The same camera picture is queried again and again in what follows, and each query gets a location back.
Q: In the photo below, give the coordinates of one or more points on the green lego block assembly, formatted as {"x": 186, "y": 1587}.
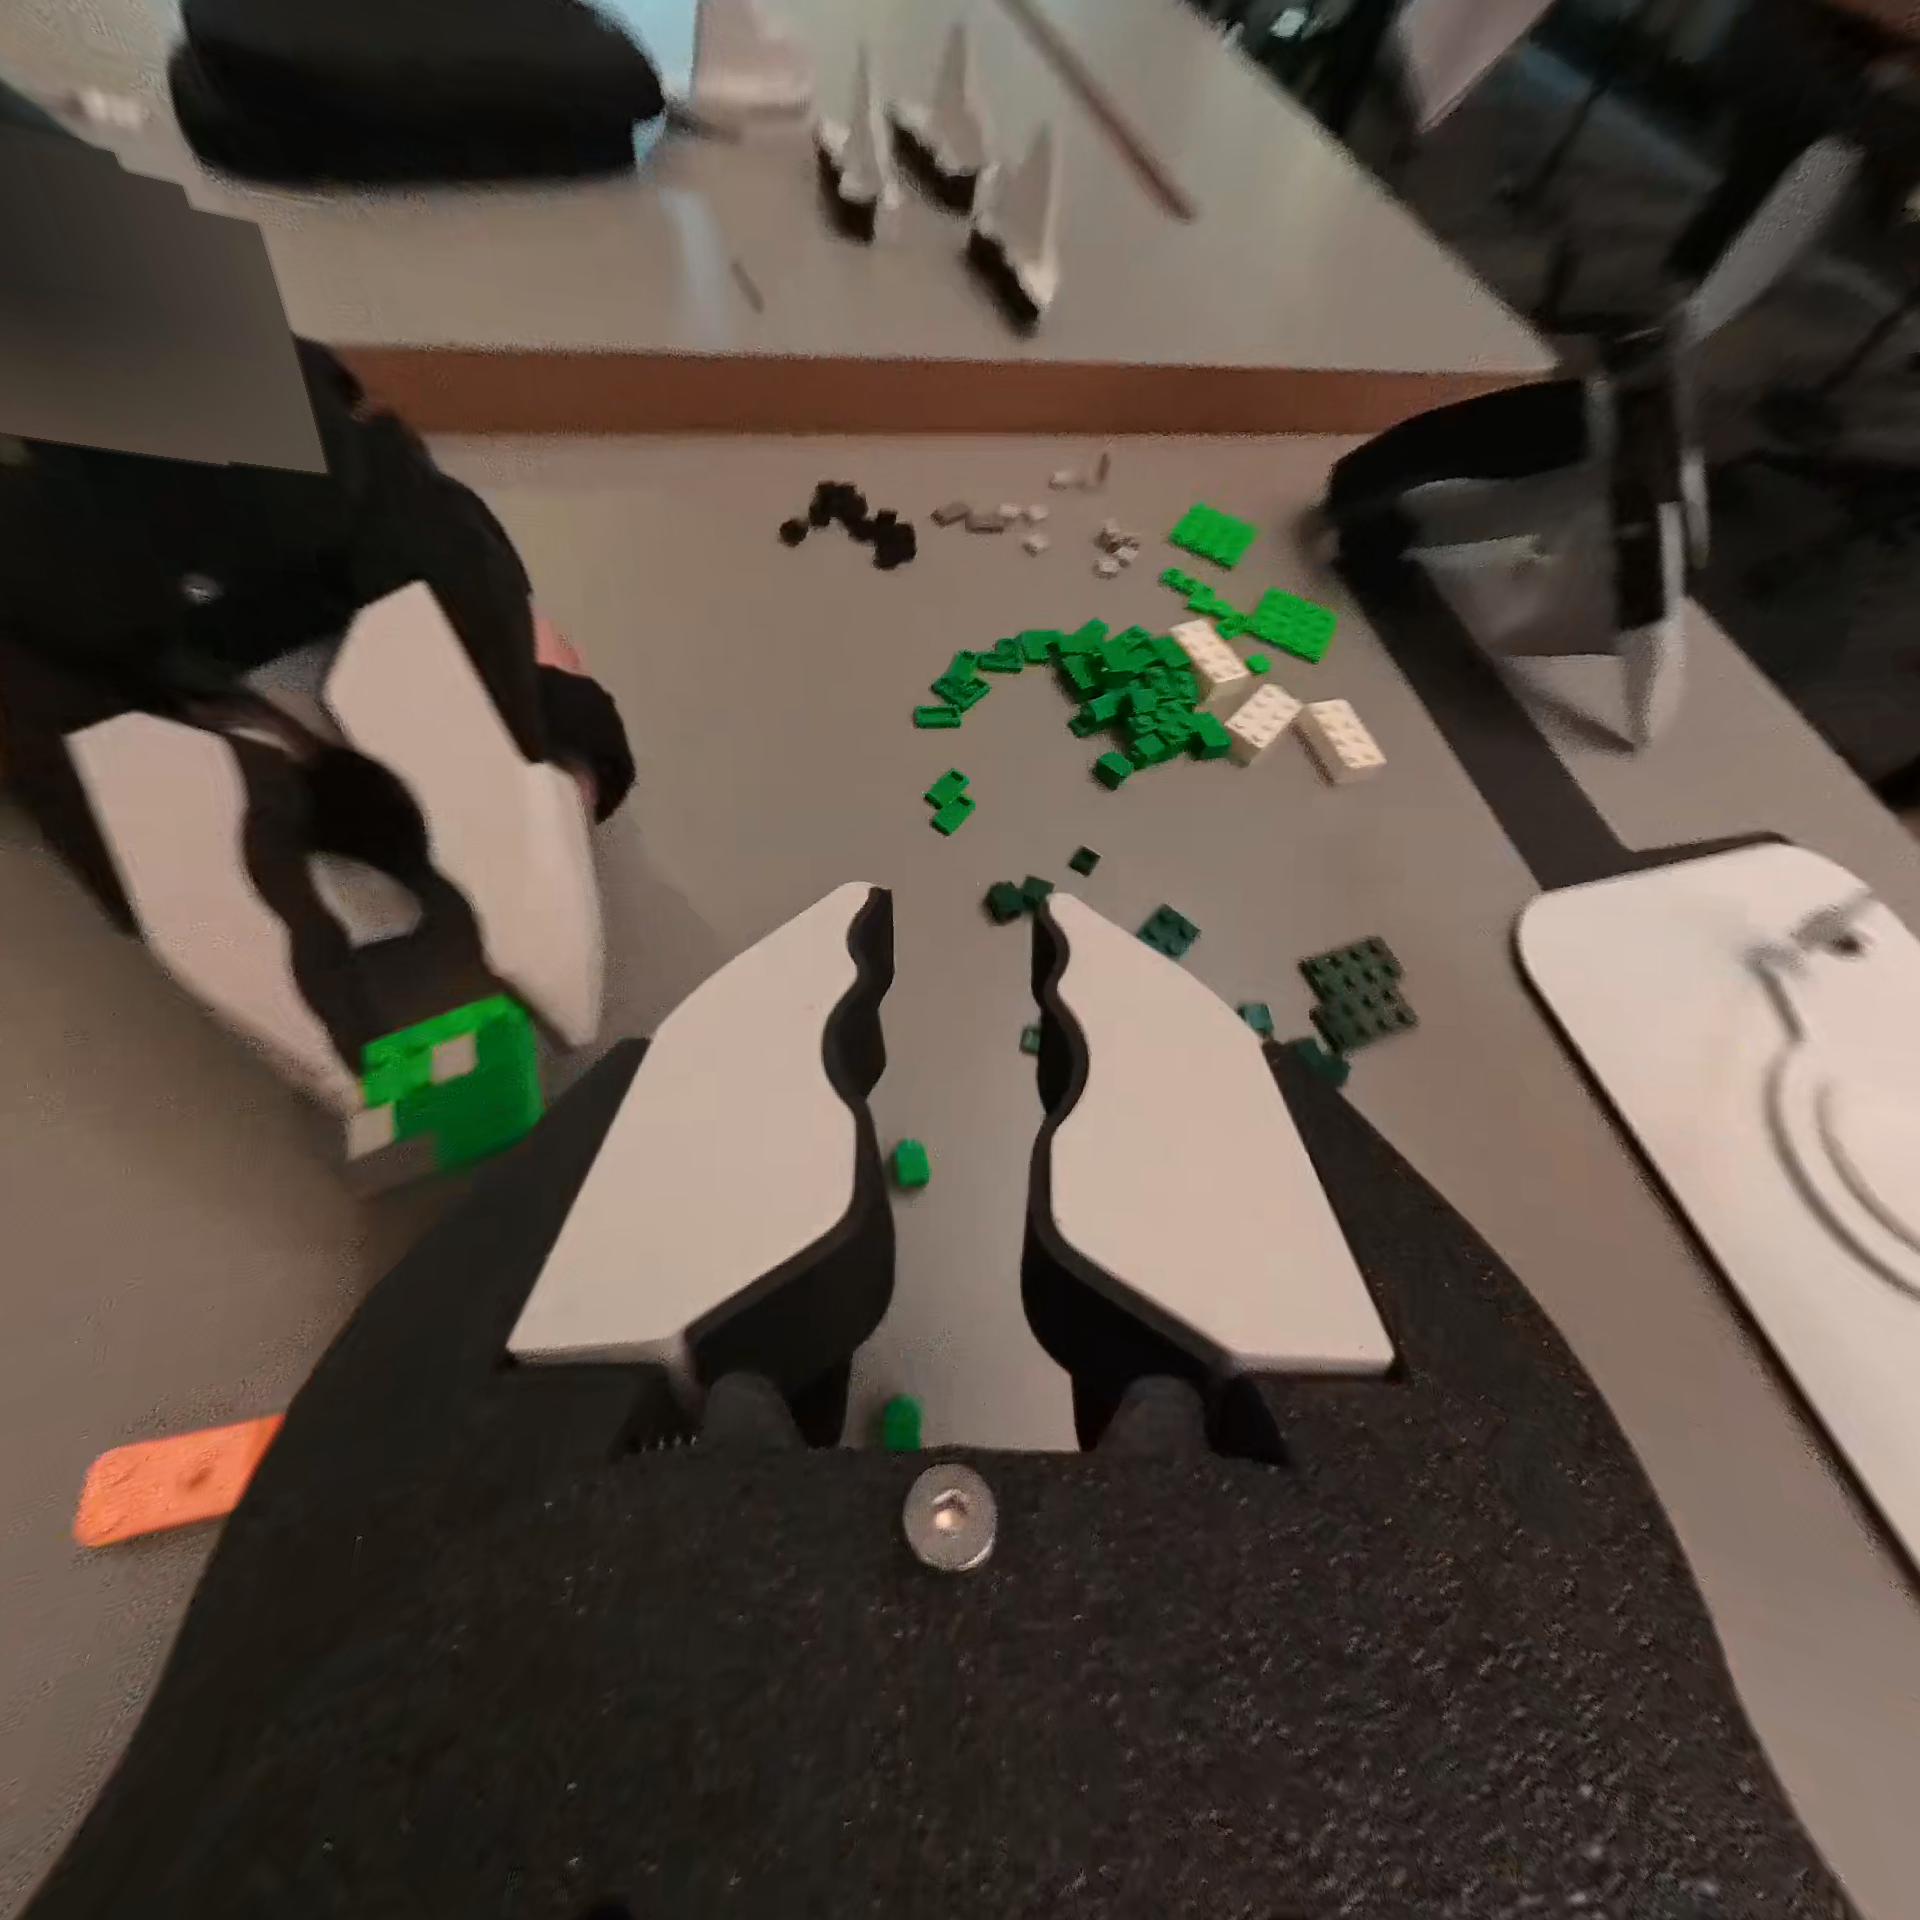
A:
{"x": 465, "y": 1094}

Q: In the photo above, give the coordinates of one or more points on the pile of grey lego pieces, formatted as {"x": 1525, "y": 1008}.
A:
{"x": 1021, "y": 519}

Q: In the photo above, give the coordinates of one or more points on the thin long rod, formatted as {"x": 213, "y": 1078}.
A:
{"x": 1110, "y": 112}

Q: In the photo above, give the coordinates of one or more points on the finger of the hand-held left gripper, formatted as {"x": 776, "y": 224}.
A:
{"x": 458, "y": 765}
{"x": 158, "y": 855}

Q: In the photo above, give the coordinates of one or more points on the orange brick separator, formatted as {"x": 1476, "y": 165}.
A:
{"x": 165, "y": 1479}

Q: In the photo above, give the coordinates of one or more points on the small green lego piece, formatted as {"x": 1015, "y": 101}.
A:
{"x": 901, "y": 1422}
{"x": 908, "y": 1164}

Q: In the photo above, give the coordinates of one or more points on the white lego brick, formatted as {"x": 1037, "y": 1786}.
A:
{"x": 1209, "y": 654}
{"x": 1340, "y": 740}
{"x": 1263, "y": 722}

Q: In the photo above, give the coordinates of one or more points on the large dark green lego plate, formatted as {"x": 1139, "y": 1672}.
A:
{"x": 1359, "y": 993}

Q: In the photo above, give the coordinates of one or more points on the white monitor stand base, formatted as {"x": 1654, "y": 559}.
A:
{"x": 1680, "y": 1050}

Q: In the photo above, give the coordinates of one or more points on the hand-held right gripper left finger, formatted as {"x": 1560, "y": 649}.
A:
{"x": 704, "y": 1171}

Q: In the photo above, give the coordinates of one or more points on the pile of dark green lego pieces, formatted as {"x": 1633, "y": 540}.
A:
{"x": 1021, "y": 897}

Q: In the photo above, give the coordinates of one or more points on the bright green lego plate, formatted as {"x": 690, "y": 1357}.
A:
{"x": 1212, "y": 534}
{"x": 1293, "y": 625}

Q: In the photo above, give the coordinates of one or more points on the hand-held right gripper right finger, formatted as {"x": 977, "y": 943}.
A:
{"x": 1201, "y": 1185}

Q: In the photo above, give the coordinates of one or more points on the pile of black lego pieces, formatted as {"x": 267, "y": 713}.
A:
{"x": 849, "y": 523}

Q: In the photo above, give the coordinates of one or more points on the dark office chair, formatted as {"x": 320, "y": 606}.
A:
{"x": 1800, "y": 375}

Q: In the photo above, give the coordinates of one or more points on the person's left hand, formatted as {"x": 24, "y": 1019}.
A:
{"x": 558, "y": 649}

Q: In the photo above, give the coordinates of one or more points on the pile of bright green lego pieces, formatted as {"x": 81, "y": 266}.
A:
{"x": 1119, "y": 698}

